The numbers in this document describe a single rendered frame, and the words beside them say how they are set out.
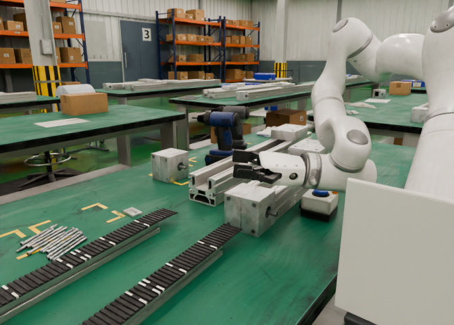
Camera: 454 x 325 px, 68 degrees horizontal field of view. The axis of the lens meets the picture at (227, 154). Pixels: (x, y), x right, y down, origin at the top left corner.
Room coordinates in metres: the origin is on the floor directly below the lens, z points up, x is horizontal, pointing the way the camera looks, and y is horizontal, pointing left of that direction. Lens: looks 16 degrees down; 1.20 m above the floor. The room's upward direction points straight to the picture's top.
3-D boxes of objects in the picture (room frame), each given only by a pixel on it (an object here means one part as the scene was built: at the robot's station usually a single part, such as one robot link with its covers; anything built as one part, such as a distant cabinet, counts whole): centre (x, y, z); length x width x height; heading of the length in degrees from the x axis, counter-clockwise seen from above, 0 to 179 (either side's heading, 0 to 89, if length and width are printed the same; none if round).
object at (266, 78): (6.29, -0.77, 0.50); 1.03 x 0.55 x 1.01; 146
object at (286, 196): (1.17, -0.30, 0.82); 0.80 x 0.10 x 0.09; 147
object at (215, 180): (1.28, -0.14, 0.82); 0.80 x 0.10 x 0.09; 147
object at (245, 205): (0.80, -0.07, 0.83); 0.12 x 0.09 x 0.10; 57
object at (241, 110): (1.52, 0.00, 0.89); 0.20 x 0.08 x 0.22; 79
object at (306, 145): (1.17, -0.30, 0.87); 0.16 x 0.11 x 0.07; 147
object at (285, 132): (1.49, -0.28, 0.87); 0.16 x 0.11 x 0.07; 147
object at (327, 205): (0.87, -0.25, 0.81); 0.10 x 0.08 x 0.06; 57
